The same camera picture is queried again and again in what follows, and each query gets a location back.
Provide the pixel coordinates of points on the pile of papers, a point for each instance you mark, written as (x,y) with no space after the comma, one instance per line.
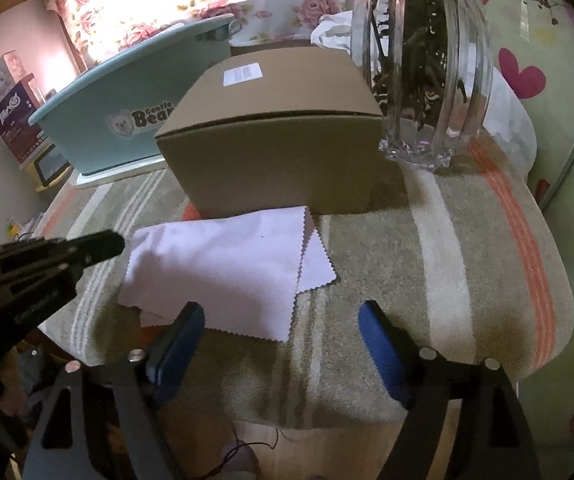
(32,222)

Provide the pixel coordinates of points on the white zigzag-edged cloth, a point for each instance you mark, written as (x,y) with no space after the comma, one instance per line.
(217,270)

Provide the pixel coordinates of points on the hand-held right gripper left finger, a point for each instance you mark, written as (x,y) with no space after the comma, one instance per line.
(182,345)

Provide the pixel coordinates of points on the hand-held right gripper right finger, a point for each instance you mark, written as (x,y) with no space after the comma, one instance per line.
(382,345)

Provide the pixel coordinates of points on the black picture frame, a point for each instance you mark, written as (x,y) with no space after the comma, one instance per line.
(52,165)

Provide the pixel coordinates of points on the clear glass vase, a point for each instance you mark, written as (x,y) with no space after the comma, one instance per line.
(462,85)

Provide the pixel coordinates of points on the purple cardboard box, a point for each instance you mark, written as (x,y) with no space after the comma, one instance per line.
(14,125)

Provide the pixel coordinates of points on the yellow plastic container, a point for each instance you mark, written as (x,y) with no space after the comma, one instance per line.
(31,172)

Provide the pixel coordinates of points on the brown cardboard box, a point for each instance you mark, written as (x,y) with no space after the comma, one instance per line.
(277,160)

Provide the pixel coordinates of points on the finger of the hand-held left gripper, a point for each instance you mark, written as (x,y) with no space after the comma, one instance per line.
(102,246)

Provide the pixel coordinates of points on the white crumpled garment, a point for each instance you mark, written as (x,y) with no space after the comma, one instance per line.
(509,115)

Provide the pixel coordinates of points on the teal plastic tub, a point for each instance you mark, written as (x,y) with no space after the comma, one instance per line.
(117,95)

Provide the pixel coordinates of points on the rose-print curtain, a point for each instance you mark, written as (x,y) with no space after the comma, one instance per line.
(132,10)

